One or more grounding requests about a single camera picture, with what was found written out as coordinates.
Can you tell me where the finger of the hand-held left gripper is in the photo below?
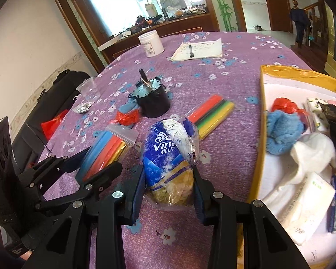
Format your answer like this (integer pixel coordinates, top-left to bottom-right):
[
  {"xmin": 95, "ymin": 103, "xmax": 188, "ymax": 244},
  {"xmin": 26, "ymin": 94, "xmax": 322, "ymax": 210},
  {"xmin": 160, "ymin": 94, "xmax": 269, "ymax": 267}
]
[
  {"xmin": 35, "ymin": 162, "xmax": 124, "ymax": 211},
  {"xmin": 18, "ymin": 152, "xmax": 86, "ymax": 197}
]

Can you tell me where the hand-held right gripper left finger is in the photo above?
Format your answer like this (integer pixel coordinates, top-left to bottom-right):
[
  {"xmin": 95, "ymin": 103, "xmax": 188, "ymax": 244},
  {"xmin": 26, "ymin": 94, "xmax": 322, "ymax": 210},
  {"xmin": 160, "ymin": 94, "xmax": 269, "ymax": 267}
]
[{"xmin": 36, "ymin": 164, "xmax": 144, "ymax": 269}]

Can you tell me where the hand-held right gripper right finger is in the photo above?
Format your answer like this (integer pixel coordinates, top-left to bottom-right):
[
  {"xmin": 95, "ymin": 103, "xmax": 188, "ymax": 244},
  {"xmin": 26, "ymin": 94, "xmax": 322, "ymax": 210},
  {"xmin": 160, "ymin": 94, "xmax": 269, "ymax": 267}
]
[{"xmin": 192, "ymin": 165, "xmax": 311, "ymax": 269}]

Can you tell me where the pack of coloured clay strips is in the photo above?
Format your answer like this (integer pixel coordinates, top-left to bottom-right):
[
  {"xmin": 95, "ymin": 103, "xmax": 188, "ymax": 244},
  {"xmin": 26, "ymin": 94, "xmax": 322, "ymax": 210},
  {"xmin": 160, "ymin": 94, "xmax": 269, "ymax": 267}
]
[
  {"xmin": 185, "ymin": 94, "xmax": 236, "ymax": 141},
  {"xmin": 80, "ymin": 123, "xmax": 138, "ymax": 182}
]

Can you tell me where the blue yellow tissue pack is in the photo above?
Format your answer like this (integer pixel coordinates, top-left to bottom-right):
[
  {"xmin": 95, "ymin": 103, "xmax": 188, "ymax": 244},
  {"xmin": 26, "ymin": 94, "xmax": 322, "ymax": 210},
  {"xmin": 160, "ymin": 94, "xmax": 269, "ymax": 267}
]
[{"xmin": 141, "ymin": 118, "xmax": 200, "ymax": 208}]

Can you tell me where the yellow cardboard box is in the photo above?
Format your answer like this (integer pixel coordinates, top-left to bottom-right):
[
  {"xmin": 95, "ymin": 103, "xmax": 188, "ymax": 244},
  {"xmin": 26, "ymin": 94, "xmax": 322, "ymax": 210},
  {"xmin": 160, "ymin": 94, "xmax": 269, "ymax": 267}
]
[{"xmin": 246, "ymin": 64, "xmax": 336, "ymax": 269}]

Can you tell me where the blue knitted cloth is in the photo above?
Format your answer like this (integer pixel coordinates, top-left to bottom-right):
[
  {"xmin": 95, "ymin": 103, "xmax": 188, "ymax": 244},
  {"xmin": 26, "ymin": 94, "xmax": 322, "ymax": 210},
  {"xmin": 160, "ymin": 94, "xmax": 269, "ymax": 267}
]
[{"xmin": 265, "ymin": 111, "xmax": 306, "ymax": 155}]

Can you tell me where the large red plastic bag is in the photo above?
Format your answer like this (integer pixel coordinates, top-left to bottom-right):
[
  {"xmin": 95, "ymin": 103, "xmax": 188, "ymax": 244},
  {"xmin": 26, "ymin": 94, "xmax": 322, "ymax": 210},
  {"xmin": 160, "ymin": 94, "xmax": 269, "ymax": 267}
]
[{"xmin": 41, "ymin": 109, "xmax": 69, "ymax": 141}]

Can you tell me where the silver foil blister pack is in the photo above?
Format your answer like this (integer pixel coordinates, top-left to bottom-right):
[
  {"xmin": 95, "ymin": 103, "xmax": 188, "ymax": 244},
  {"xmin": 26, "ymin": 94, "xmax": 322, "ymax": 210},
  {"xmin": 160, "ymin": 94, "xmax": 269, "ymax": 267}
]
[{"xmin": 71, "ymin": 103, "xmax": 91, "ymax": 114}]

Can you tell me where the small red plastic bag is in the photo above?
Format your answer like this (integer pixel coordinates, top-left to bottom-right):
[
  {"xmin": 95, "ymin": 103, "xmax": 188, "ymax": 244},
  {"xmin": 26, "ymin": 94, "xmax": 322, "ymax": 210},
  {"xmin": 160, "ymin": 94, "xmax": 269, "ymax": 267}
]
[{"xmin": 116, "ymin": 109, "xmax": 140, "ymax": 126}]

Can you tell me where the clear plastic cup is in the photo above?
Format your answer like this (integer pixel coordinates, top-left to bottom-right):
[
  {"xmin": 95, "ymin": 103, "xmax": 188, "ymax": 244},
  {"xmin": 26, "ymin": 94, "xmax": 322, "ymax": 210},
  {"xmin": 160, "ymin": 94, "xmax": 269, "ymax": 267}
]
[{"xmin": 76, "ymin": 76, "xmax": 101, "ymax": 104}]

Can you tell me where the black cylindrical motor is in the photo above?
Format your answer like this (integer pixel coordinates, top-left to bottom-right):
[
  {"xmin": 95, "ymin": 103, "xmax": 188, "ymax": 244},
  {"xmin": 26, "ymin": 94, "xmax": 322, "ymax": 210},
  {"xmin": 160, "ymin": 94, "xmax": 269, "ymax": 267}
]
[{"xmin": 128, "ymin": 68, "xmax": 171, "ymax": 118}]

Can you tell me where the white fluffy cloth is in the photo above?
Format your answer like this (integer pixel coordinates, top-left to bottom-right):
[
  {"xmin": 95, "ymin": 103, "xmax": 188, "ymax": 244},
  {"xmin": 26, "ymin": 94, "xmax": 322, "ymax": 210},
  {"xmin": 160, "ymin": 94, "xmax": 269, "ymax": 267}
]
[{"xmin": 262, "ymin": 132, "xmax": 336, "ymax": 202}]

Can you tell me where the purple floral tablecloth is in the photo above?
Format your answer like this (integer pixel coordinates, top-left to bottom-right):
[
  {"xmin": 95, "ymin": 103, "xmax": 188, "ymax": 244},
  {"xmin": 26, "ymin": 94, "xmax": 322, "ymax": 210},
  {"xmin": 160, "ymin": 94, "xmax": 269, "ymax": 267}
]
[{"xmin": 38, "ymin": 31, "xmax": 314, "ymax": 269}]

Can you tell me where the wooden framed counter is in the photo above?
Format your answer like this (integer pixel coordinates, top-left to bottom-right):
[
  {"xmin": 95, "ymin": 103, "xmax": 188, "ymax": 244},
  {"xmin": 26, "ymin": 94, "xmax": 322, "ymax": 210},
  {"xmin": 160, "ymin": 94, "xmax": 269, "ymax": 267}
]
[{"xmin": 45, "ymin": 0, "xmax": 222, "ymax": 62}]

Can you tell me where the small white floral tissue pack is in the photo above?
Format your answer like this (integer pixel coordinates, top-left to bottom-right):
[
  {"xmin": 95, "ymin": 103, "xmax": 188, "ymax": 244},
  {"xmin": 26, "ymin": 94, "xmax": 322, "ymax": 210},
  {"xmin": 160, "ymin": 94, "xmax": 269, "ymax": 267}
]
[{"xmin": 306, "ymin": 97, "xmax": 329, "ymax": 132}]

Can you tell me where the white plastic jar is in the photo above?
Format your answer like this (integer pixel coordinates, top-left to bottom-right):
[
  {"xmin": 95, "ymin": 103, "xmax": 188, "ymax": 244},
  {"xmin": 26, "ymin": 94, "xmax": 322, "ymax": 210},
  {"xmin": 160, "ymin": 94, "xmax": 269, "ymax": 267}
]
[{"xmin": 138, "ymin": 30, "xmax": 165, "ymax": 58}]

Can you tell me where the white paper notebook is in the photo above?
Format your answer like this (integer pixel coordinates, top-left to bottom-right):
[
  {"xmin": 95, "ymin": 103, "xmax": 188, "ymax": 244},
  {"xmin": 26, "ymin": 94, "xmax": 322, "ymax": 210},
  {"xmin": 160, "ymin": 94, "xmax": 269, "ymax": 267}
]
[{"xmin": 171, "ymin": 38, "xmax": 223, "ymax": 62}]

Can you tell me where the dark blue jacket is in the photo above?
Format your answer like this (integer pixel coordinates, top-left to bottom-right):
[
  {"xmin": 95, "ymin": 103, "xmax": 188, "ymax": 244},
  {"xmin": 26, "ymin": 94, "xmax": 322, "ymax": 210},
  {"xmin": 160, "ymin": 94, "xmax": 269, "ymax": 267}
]
[{"xmin": 290, "ymin": 0, "xmax": 312, "ymax": 45}]

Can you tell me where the wooden stair railing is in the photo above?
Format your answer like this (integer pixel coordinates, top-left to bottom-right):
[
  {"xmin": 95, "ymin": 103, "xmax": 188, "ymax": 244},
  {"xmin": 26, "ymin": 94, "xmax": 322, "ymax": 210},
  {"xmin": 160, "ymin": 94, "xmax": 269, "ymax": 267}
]
[{"xmin": 291, "ymin": 0, "xmax": 329, "ymax": 65}]

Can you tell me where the wooden door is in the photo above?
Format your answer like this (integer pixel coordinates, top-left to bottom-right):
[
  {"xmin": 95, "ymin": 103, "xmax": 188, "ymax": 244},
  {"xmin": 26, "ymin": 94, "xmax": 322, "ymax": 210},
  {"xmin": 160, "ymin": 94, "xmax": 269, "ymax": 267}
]
[{"xmin": 260, "ymin": 0, "xmax": 293, "ymax": 33}]

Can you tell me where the bamboo wall painting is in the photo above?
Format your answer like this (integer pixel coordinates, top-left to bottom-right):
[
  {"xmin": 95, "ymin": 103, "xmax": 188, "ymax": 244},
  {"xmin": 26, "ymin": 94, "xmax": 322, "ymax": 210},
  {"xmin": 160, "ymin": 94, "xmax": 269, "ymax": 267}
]
[{"xmin": 206, "ymin": 0, "xmax": 237, "ymax": 33}]

